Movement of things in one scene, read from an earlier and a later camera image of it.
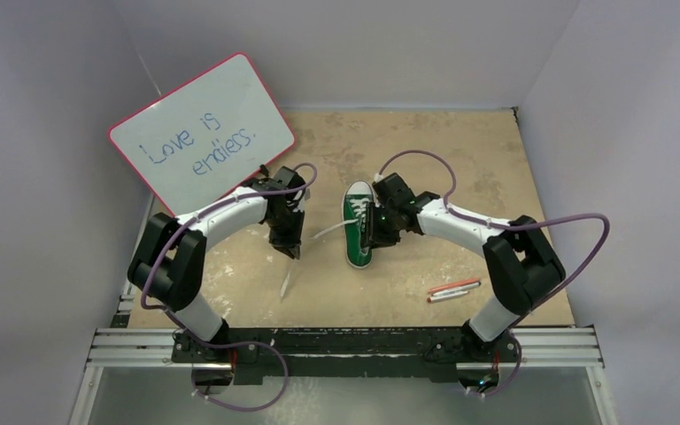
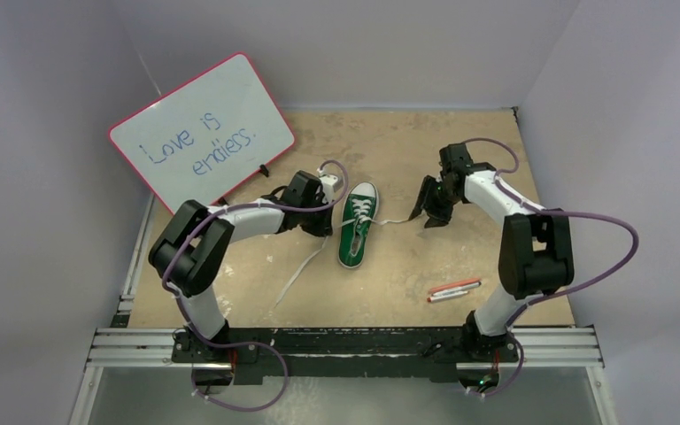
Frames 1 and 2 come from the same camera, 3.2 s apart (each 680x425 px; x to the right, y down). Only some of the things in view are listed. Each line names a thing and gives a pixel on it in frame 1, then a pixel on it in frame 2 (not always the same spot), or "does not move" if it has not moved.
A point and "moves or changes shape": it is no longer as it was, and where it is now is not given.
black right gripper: [377, 231] → [439, 199]
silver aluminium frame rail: [540, 347] does not move
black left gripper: [285, 235] → [321, 218]
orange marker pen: [453, 285] does not move
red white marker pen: [452, 293] does not move
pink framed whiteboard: [206, 137] does not move
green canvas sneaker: [357, 195] does not move
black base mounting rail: [398, 354] does not move
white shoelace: [359, 206] moves or changes shape
